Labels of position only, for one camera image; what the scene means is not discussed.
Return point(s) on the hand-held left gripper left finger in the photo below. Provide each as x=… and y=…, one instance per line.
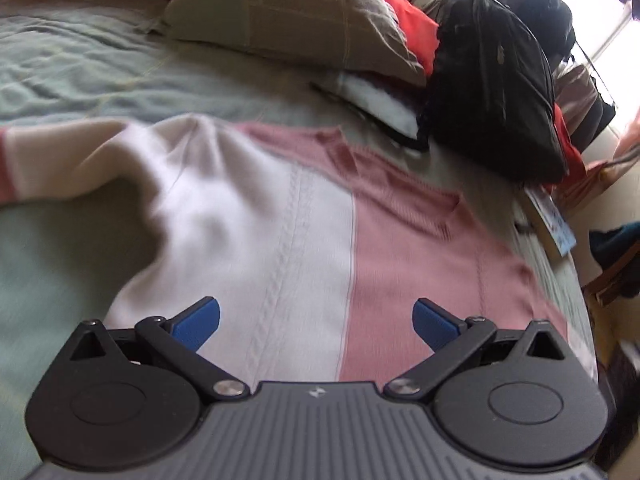
x=197, y=325

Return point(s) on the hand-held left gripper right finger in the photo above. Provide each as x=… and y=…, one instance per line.
x=435, y=327

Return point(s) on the pink and white sweater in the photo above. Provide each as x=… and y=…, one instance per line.
x=410, y=240

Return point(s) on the dark clothes pile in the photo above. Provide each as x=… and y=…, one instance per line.
x=540, y=10

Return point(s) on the wooden chair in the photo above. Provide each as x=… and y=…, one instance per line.
x=610, y=285

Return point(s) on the dark blue garment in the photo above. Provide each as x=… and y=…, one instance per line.
x=615, y=247

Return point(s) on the white and black flat pouch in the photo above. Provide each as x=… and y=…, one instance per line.
x=380, y=102

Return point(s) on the orange patterned curtain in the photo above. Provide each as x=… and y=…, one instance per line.
x=610, y=160

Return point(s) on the black backpack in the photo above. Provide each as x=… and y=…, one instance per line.
x=490, y=90

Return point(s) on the red pillow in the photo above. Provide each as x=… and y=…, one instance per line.
x=410, y=25

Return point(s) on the grey-green checked pillow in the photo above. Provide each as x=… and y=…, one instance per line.
x=300, y=15

